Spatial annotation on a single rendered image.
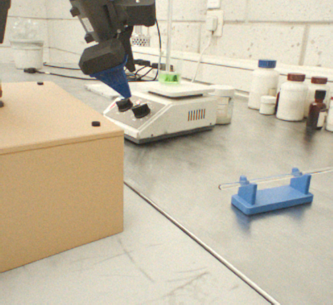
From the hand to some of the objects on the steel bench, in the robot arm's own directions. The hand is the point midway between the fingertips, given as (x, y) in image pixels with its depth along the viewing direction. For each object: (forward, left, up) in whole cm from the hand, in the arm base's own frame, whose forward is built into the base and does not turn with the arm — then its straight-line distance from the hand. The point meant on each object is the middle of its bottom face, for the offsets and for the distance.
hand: (122, 66), depth 56 cm
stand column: (+47, +40, -16) cm, 64 cm away
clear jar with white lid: (+27, -1, -14) cm, 30 cm away
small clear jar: (+44, -2, -14) cm, 46 cm away
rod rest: (+2, -29, -12) cm, 32 cm away
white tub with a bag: (+25, +107, -20) cm, 112 cm away
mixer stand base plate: (+35, +42, -16) cm, 57 cm away
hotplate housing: (+12, +2, -14) cm, 19 cm away
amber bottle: (+41, -16, -13) cm, 46 cm away
